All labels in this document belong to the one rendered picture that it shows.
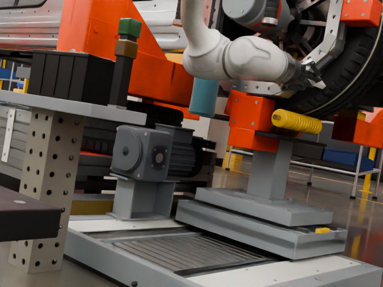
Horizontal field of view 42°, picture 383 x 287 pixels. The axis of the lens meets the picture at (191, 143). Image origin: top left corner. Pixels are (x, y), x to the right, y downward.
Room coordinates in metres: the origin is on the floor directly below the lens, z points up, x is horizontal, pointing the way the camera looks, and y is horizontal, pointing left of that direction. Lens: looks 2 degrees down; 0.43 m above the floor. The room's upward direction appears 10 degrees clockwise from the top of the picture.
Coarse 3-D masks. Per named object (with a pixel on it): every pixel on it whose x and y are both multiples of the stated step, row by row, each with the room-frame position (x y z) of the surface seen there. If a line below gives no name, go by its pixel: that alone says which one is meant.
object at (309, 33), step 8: (328, 0) 1.80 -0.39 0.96; (320, 8) 1.82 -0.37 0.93; (328, 8) 1.80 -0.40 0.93; (312, 16) 1.78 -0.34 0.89; (320, 16) 1.81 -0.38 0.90; (312, 32) 1.78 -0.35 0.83; (320, 32) 1.80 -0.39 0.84; (312, 40) 1.79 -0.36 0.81; (320, 40) 1.80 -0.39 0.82; (288, 48) 1.88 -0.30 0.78; (296, 48) 1.81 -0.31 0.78; (304, 48) 1.82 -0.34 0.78
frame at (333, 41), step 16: (208, 0) 1.83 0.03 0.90; (336, 0) 1.51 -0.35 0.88; (208, 16) 1.82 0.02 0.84; (336, 16) 1.49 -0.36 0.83; (336, 32) 1.49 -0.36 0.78; (320, 48) 1.51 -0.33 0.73; (336, 48) 1.50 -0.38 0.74; (320, 64) 1.55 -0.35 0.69; (224, 80) 1.73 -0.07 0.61; (240, 80) 1.69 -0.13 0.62; (272, 96) 1.66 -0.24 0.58; (288, 96) 1.62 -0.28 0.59
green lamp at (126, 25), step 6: (120, 18) 1.18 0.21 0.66; (126, 18) 1.17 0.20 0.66; (132, 18) 1.17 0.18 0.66; (120, 24) 1.18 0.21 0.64; (126, 24) 1.17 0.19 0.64; (132, 24) 1.17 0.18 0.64; (138, 24) 1.18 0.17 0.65; (120, 30) 1.18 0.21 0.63; (126, 30) 1.16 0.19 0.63; (132, 30) 1.17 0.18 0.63; (138, 30) 1.18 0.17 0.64; (138, 36) 1.18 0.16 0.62
